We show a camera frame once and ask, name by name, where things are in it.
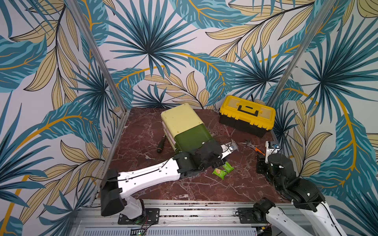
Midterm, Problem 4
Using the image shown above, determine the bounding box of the green cookie packet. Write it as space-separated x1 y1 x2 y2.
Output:
222 162 234 174
212 168 227 180

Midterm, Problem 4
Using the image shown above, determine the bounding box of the green top drawer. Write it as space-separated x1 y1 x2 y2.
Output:
174 124 214 153

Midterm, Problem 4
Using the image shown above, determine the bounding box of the pale green drawer cabinet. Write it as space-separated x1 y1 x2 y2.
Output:
160 103 203 151

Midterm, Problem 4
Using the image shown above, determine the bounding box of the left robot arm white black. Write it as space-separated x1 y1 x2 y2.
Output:
100 141 238 219

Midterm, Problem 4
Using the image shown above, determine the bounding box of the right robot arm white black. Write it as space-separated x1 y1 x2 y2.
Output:
253 153 346 236

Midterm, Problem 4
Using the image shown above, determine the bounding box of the orange adjustable wrench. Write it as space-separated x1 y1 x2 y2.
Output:
246 140 265 156

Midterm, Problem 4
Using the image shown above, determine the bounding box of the black orange screwdriver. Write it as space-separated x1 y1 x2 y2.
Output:
157 135 166 153

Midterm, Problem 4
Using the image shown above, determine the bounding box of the yellow black toolbox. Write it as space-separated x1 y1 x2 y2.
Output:
219 95 276 138

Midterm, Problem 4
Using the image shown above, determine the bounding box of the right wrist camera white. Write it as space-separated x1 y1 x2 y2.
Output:
265 141 281 164

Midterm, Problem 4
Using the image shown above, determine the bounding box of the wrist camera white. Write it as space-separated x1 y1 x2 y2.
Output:
265 141 281 164
221 140 238 159

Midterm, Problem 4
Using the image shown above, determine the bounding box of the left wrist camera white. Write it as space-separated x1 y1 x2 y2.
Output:
221 140 238 159

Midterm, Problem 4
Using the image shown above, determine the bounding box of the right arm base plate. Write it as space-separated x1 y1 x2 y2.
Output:
235 207 268 224

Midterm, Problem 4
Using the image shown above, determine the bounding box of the aluminium front rail frame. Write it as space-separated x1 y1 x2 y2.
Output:
67 199 325 236

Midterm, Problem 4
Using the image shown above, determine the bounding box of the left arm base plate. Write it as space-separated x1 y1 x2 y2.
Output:
118 208 160 226

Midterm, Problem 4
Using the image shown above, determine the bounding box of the right aluminium corner post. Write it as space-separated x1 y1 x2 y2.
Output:
267 0 336 107

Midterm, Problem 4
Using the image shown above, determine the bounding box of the aluminium corner post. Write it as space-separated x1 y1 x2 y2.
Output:
267 0 336 107
66 0 127 114

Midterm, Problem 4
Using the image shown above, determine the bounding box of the left aluminium corner post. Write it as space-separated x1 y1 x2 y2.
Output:
66 0 127 114

